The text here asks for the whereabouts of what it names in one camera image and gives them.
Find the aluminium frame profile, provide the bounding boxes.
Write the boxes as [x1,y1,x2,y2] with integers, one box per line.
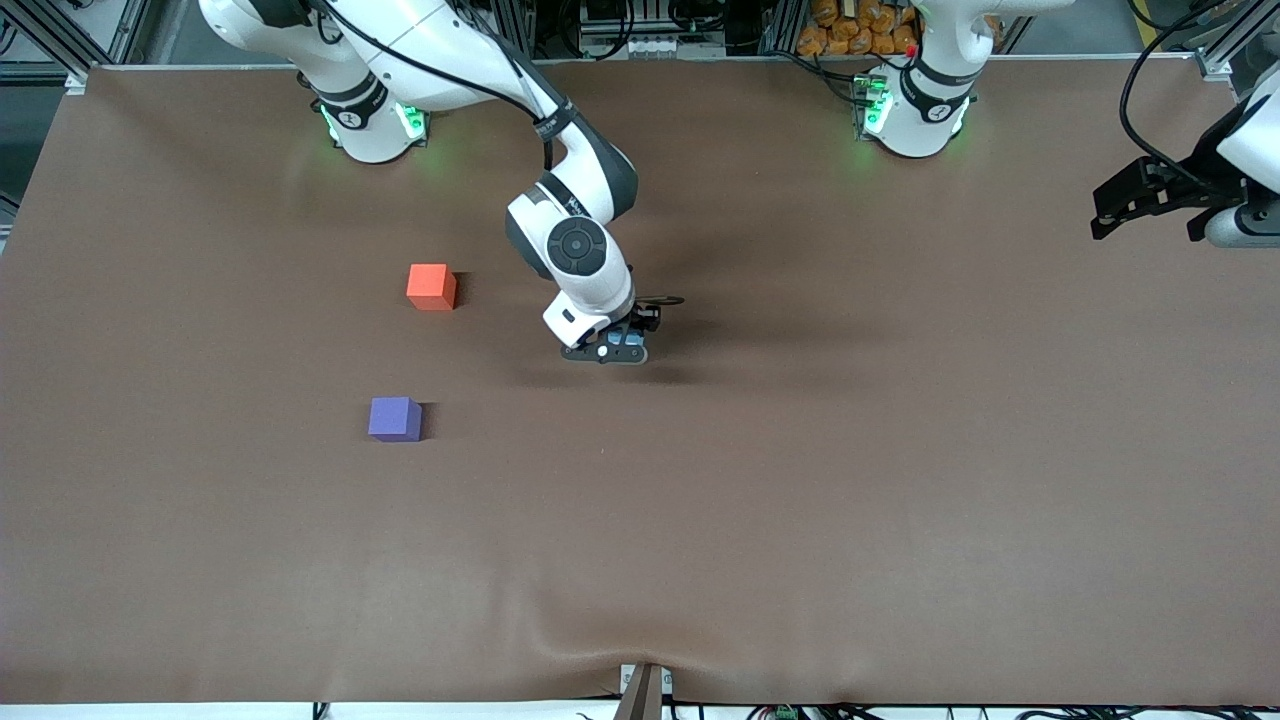
[0,0,151,91]
[1193,0,1280,83]

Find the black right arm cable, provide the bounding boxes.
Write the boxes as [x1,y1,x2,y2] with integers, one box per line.
[300,0,563,171]

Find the grey camera stand post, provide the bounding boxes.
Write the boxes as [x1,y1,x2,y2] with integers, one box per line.
[613,663,674,720]

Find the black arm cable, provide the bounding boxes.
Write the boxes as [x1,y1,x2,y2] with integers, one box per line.
[1117,0,1280,191]
[300,0,563,171]

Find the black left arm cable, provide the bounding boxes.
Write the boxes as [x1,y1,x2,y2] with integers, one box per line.
[1117,0,1280,191]

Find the brown table cloth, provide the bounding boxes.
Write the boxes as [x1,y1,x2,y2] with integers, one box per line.
[0,55,1280,707]

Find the orange bagged items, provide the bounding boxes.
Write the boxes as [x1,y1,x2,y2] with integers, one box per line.
[797,0,923,58]

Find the purple foam cube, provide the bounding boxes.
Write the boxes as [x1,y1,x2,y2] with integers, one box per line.
[367,396,424,443]

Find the white power strip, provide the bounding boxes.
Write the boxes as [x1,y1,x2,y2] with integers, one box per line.
[580,35,693,61]

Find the orange foam cube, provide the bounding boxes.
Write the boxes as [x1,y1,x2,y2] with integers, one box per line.
[406,263,459,312]

